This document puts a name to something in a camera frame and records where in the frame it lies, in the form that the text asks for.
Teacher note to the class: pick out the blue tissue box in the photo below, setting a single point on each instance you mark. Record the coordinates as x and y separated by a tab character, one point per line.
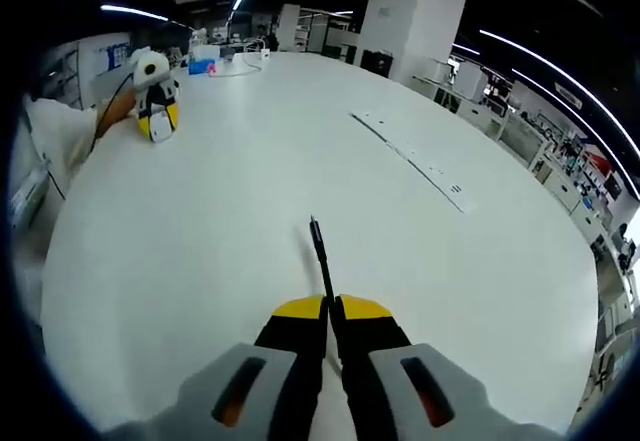
201	63

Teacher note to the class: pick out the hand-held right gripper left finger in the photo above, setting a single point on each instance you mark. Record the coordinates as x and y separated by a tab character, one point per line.
250	386

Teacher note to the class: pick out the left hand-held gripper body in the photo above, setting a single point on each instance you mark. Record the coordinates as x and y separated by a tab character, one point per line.
150	68

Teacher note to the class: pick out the ceiling air vent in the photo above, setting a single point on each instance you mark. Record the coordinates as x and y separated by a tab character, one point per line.
568	96

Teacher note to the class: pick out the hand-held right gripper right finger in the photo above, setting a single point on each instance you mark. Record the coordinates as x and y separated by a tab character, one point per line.
400	391

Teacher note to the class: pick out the black cabinet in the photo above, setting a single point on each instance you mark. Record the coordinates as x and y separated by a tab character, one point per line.
376	62

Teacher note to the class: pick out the white office desk row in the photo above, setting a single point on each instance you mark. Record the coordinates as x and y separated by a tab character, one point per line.
525	146

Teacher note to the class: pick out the blue white wall poster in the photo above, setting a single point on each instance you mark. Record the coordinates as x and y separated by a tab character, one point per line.
116	54

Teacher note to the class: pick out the narrow white pillar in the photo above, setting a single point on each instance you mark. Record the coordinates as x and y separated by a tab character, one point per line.
288	26

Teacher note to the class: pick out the wide white pillar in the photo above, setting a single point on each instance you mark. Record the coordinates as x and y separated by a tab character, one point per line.
410	16

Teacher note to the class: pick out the large white appliance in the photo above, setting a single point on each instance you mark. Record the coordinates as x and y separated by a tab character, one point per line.
471	81

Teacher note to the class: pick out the small white desktop socket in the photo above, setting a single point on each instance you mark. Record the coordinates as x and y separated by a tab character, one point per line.
264	54

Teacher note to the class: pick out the grey chest-worn device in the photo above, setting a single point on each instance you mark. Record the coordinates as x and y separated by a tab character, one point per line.
30	191

